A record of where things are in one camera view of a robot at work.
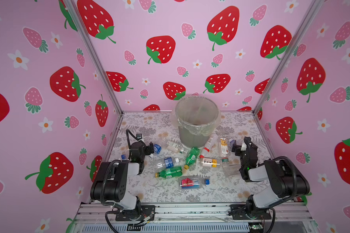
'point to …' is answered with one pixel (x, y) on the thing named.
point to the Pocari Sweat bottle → (157, 148)
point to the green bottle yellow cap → (169, 172)
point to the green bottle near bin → (192, 157)
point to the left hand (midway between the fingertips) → (144, 142)
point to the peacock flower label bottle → (224, 147)
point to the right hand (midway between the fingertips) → (244, 141)
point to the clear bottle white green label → (174, 147)
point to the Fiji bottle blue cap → (192, 182)
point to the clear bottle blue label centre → (168, 162)
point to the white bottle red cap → (209, 145)
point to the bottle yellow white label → (208, 162)
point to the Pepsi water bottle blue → (123, 156)
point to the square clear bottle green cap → (225, 166)
